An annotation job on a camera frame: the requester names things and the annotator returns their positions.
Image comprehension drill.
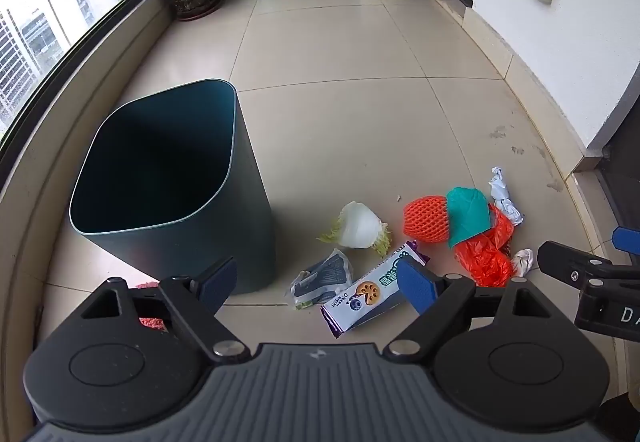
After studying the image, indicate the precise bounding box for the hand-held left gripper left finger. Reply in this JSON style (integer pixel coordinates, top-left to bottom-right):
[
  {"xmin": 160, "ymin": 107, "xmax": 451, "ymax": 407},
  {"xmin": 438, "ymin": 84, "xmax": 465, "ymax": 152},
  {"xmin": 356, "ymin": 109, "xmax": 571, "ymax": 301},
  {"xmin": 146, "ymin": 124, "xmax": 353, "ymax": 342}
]
[{"xmin": 80, "ymin": 256, "xmax": 252, "ymax": 364}]

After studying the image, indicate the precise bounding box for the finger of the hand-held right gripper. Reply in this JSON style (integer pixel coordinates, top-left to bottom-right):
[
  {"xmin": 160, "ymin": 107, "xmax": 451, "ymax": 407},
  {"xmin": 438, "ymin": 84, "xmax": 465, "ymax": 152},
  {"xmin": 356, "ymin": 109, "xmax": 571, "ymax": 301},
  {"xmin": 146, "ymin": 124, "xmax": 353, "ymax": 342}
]
[
  {"xmin": 612, "ymin": 226, "xmax": 640, "ymax": 251},
  {"xmin": 536, "ymin": 241, "xmax": 640, "ymax": 297}
]

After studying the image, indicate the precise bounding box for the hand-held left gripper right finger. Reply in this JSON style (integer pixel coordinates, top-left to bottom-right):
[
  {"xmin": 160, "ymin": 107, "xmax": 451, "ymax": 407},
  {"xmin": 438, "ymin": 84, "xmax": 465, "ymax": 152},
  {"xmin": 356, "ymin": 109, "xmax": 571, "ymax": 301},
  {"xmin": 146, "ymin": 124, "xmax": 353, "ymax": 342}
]
[{"xmin": 384, "ymin": 256, "xmax": 557, "ymax": 359}]

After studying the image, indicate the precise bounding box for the small white tissue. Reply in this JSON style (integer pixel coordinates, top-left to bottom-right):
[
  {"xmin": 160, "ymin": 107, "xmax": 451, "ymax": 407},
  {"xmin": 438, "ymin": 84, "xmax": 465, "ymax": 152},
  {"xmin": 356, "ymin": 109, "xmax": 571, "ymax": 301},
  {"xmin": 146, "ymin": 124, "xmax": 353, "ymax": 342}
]
[{"xmin": 511, "ymin": 249, "xmax": 535, "ymax": 277}]

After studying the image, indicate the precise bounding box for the white purple snack packet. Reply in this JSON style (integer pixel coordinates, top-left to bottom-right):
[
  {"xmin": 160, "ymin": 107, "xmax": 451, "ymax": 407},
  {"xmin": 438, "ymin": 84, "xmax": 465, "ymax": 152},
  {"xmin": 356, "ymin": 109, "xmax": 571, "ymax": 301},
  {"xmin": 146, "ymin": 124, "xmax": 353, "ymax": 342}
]
[{"xmin": 320, "ymin": 242, "xmax": 431, "ymax": 339}]

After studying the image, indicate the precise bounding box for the dark teal trash bin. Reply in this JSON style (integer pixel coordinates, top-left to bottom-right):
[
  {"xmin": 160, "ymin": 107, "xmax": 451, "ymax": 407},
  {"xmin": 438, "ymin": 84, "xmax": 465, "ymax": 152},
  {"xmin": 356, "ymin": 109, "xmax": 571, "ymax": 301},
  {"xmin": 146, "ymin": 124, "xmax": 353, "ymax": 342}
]
[{"xmin": 69, "ymin": 78, "xmax": 276, "ymax": 295}]

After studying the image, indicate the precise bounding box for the red plastic bag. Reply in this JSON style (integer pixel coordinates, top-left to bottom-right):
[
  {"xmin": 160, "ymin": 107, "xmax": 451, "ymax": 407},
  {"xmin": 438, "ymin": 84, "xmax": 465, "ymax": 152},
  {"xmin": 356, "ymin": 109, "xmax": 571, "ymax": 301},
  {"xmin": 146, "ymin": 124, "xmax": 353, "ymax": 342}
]
[{"xmin": 454, "ymin": 204, "xmax": 515, "ymax": 287}]

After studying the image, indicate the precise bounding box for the orange foam fruit net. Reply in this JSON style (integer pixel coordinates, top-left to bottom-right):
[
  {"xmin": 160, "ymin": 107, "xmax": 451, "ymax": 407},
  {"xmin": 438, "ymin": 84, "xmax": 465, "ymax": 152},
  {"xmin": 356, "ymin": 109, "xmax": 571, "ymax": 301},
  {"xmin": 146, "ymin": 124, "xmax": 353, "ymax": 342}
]
[{"xmin": 403, "ymin": 195, "xmax": 451, "ymax": 243}]

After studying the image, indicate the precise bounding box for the teal paper sheet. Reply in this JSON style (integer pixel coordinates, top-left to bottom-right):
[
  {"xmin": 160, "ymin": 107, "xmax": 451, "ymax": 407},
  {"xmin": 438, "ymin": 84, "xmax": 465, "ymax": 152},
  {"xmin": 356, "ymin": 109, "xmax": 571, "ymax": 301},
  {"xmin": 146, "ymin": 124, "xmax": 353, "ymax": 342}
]
[{"xmin": 446, "ymin": 187, "xmax": 493, "ymax": 250}]

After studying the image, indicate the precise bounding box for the napa cabbage piece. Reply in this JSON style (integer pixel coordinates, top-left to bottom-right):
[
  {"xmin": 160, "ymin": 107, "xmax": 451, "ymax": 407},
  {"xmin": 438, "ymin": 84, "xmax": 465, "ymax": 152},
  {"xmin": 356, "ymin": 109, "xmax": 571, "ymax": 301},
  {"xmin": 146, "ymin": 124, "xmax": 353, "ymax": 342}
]
[{"xmin": 317, "ymin": 201, "xmax": 393, "ymax": 257}]

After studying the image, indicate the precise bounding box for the large white tissue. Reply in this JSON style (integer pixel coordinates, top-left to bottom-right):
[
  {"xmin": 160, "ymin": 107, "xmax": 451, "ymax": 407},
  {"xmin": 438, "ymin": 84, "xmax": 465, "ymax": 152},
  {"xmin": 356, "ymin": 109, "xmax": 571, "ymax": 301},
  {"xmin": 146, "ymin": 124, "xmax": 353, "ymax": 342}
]
[{"xmin": 487, "ymin": 167, "xmax": 524, "ymax": 226}]

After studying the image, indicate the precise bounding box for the grey snack wrapper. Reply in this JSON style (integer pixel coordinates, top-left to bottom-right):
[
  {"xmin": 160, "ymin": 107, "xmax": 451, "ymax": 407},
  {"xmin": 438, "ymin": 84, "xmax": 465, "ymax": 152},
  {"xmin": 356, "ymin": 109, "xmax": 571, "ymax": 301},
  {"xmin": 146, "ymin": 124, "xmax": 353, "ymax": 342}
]
[{"xmin": 285, "ymin": 248, "xmax": 354, "ymax": 310}]

